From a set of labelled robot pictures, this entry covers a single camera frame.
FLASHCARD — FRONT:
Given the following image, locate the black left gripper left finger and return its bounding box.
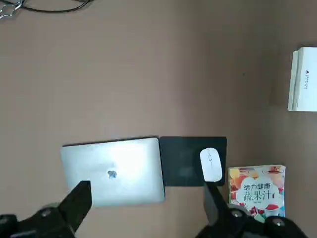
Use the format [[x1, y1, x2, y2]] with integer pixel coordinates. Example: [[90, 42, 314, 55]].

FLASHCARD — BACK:
[[0, 180, 93, 238]]

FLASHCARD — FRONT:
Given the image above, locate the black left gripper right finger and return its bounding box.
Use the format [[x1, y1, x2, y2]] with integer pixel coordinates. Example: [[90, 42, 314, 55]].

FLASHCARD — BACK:
[[198, 181, 310, 238]]

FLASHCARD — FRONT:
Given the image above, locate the colourful juice recipe book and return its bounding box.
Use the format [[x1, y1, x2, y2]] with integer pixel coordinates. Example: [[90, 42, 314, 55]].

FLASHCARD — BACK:
[[227, 165, 286, 221]]

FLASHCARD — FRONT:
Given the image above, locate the silver laptop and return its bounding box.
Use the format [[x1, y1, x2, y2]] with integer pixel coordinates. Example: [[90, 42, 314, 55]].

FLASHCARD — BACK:
[[60, 136, 166, 208]]

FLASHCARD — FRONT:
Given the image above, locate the white computer mouse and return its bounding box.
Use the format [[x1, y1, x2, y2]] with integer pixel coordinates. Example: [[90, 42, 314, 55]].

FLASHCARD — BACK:
[[200, 147, 223, 183]]

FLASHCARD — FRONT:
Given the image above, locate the black mouse mat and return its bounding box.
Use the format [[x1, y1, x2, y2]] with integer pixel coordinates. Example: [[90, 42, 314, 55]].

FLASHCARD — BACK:
[[158, 135, 228, 187]]

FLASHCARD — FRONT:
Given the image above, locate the silver metal clip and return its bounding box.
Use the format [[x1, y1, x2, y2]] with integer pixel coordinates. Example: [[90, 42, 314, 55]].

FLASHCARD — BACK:
[[0, 0, 25, 19]]

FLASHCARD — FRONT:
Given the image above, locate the black cable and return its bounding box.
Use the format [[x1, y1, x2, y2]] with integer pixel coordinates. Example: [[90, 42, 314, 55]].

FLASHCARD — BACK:
[[14, 0, 95, 13]]

